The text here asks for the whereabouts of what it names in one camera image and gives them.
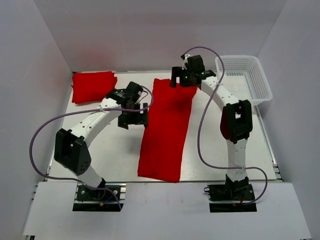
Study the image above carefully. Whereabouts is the folded red t shirt stack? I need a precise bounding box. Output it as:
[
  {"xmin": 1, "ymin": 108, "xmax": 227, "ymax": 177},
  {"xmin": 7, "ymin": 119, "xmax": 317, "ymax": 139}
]
[{"xmin": 71, "ymin": 71, "xmax": 118, "ymax": 105}]

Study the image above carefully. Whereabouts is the white plastic basket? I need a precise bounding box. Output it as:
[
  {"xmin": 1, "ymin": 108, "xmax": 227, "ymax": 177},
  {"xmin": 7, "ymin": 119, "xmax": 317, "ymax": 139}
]
[{"xmin": 215, "ymin": 55, "xmax": 273, "ymax": 106}]

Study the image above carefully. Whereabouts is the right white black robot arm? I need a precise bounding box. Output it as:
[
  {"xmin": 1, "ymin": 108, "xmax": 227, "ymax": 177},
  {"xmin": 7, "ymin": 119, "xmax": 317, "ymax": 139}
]
[{"xmin": 170, "ymin": 54, "xmax": 253, "ymax": 193}]

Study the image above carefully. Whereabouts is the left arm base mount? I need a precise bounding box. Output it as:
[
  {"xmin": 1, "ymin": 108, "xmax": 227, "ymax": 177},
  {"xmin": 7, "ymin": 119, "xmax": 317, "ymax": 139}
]
[{"xmin": 72, "ymin": 183, "xmax": 126, "ymax": 212}]

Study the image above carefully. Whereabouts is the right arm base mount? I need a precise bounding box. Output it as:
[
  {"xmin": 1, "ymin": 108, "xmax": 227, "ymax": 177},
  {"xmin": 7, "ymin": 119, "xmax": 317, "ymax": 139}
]
[{"xmin": 203, "ymin": 184, "xmax": 257, "ymax": 213}]

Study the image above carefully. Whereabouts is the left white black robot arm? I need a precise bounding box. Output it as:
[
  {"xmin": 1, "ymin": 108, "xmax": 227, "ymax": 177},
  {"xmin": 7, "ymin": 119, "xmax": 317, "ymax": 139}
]
[{"xmin": 53, "ymin": 81, "xmax": 151, "ymax": 190}]

